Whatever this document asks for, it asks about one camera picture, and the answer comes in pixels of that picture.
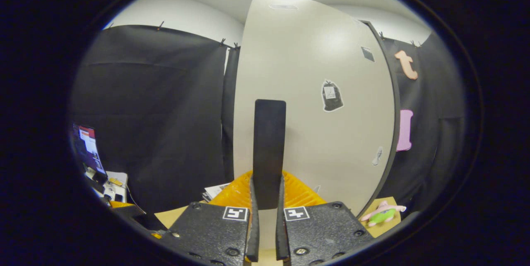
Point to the white cover book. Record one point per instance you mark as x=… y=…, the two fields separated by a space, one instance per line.
x=215 y=191

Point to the pink and green plush toy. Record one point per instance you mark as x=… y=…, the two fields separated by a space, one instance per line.
x=383 y=215

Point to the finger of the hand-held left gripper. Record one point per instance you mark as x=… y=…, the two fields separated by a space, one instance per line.
x=138 y=216

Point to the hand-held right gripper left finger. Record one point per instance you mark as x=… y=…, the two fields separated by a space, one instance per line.
x=253 y=233

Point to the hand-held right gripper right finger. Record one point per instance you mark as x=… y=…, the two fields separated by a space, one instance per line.
x=281 y=237

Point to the computer monitor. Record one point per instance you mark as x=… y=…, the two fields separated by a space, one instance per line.
x=89 y=146

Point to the white side table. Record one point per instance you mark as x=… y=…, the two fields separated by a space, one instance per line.
x=118 y=179

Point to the dark grey cabinet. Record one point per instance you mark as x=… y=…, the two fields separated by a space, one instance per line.
x=396 y=125

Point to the beige cabinet door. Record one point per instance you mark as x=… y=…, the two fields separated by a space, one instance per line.
x=323 y=51

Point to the black backdrop cloth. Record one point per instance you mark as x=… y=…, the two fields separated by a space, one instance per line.
x=157 y=113

